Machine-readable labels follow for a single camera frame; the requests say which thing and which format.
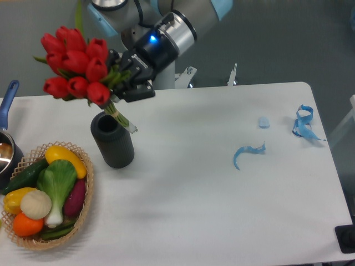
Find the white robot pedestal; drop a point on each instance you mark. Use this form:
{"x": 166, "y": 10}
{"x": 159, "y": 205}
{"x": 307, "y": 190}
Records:
{"x": 163, "y": 80}

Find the white object right edge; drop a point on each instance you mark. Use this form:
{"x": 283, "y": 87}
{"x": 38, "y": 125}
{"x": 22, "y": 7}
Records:
{"x": 344, "y": 126}

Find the red tulip bouquet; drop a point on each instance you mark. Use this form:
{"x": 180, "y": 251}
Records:
{"x": 83, "y": 71}

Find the small blue tape piece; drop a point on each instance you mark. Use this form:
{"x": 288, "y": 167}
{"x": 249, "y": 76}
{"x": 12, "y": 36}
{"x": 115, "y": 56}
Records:
{"x": 263, "y": 122}

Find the white garlic bulb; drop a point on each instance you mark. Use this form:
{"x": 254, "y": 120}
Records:
{"x": 36, "y": 204}

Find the green bean pods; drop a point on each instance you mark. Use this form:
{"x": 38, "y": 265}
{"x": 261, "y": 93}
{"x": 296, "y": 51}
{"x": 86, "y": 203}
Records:
{"x": 58, "y": 232}

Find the white metal base frame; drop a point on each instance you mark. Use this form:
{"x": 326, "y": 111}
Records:
{"x": 184, "y": 80}

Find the woven wicker basket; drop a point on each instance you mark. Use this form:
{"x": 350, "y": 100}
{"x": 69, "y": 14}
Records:
{"x": 35, "y": 242}

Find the yellow bell pepper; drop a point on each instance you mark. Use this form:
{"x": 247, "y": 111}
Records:
{"x": 12, "y": 200}

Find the curled blue tape strip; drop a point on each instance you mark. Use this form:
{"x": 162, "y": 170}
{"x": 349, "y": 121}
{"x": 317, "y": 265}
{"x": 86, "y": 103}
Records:
{"x": 247, "y": 149}

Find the black device at edge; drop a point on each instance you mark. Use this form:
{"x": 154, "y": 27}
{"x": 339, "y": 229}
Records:
{"x": 345, "y": 238}

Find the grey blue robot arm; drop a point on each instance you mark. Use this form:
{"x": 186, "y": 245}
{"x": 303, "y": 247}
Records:
{"x": 184, "y": 21}

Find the green cucumber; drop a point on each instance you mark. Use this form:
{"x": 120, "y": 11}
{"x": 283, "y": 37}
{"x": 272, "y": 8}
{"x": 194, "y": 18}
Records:
{"x": 26, "y": 178}

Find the green bok choy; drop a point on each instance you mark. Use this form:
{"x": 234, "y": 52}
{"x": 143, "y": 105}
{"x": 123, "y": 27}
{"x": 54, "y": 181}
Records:
{"x": 57, "y": 182}

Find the dark grey ribbed vase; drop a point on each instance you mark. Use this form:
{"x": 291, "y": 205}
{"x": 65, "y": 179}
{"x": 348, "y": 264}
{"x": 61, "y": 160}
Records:
{"x": 113, "y": 141}

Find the blue handled saucepan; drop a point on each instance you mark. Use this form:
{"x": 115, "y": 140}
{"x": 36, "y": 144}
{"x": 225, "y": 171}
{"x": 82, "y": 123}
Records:
{"x": 11, "y": 154}

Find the tangled blue ribbon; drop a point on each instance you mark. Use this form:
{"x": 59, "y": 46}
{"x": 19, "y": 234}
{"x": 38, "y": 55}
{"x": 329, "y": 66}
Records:
{"x": 302, "y": 124}

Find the purple sweet potato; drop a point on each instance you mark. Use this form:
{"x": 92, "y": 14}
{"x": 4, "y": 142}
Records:
{"x": 75, "y": 200}

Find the orange fruit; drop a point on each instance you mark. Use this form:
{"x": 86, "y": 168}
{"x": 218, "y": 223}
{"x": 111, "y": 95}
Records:
{"x": 25, "y": 227}

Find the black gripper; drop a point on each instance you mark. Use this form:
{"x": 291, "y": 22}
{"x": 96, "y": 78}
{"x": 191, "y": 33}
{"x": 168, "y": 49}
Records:
{"x": 150, "y": 55}

